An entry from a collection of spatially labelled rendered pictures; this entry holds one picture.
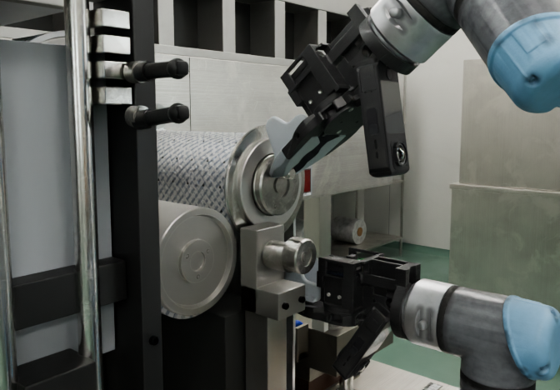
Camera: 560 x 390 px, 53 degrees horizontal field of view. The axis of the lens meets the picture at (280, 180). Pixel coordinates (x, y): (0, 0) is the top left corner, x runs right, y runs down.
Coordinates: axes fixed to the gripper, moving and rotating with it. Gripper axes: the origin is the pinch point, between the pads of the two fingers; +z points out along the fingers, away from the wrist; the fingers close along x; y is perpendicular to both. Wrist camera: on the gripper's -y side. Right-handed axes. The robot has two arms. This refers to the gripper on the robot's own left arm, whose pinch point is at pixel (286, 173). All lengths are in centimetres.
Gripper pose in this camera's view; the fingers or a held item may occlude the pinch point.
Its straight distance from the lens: 66.9
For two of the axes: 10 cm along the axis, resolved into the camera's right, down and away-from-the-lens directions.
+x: -6.5, 0.9, -7.6
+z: -5.8, 5.8, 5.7
